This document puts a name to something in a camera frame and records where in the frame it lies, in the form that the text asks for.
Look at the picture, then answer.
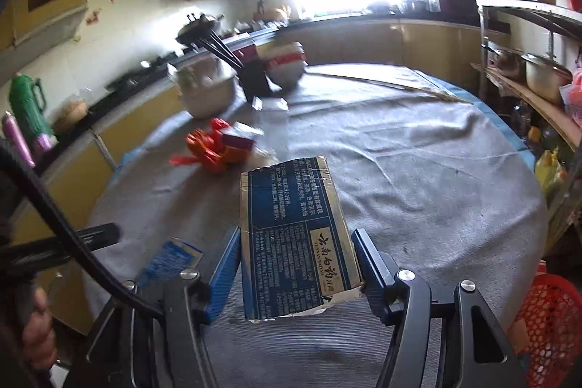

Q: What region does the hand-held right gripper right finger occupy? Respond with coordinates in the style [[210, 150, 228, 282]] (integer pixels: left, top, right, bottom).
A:
[[351, 229, 528, 388]]

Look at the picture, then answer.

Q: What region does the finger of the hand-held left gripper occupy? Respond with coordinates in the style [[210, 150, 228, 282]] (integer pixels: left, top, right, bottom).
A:
[[73, 223, 121, 253]]

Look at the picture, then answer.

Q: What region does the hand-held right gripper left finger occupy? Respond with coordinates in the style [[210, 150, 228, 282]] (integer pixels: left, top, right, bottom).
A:
[[68, 227, 241, 388]]

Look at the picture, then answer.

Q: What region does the blue printed cardboard box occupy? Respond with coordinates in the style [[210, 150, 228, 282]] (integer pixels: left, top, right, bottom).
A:
[[239, 156, 365, 321]]

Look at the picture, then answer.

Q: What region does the red plastic bag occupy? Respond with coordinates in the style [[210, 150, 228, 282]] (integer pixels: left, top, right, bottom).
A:
[[169, 118, 237, 174]]

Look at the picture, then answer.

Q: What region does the person's left hand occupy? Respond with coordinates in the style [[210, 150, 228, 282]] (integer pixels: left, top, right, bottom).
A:
[[22, 285, 58, 371]]

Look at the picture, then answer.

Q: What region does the small blue packet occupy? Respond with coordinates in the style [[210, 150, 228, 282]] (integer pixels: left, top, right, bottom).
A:
[[137, 237, 204, 289]]

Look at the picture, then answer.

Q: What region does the pink bottle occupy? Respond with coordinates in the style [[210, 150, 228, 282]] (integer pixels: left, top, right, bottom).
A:
[[1, 112, 36, 169]]

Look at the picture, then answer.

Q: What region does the small red and white box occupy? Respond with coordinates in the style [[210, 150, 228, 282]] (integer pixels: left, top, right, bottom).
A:
[[221, 122, 264, 153]]

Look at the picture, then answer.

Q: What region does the green thermos jug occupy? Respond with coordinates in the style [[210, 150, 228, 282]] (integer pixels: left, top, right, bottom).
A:
[[9, 73, 54, 149]]

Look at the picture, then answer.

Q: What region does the red plastic basket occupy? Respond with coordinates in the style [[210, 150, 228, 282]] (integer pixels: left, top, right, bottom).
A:
[[508, 273, 582, 388]]

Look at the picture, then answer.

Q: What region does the long bamboo stick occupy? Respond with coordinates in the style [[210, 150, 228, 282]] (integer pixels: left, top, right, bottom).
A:
[[309, 71, 474, 104]]

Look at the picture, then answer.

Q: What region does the yellow plastic bag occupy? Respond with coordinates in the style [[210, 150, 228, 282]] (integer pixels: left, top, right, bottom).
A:
[[534, 149, 569, 200]]

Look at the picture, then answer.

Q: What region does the stack of white red bowls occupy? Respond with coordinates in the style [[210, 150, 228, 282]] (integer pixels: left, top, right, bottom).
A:
[[255, 40, 306, 91]]

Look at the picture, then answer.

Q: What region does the black wok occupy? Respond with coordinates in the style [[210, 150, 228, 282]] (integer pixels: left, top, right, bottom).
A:
[[176, 13, 226, 45]]

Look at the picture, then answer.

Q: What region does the metal storage rack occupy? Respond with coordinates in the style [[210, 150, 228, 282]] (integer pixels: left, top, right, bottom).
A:
[[470, 0, 582, 252]]

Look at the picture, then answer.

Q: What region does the large steel pot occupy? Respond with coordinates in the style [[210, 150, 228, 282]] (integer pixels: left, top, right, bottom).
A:
[[522, 53, 573, 104]]

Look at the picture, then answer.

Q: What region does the pink plastic bag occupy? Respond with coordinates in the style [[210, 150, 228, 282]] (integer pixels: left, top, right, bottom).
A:
[[559, 67, 582, 136]]

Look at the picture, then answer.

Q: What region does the black cable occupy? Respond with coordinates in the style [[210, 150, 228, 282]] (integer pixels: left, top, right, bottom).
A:
[[0, 139, 165, 320]]

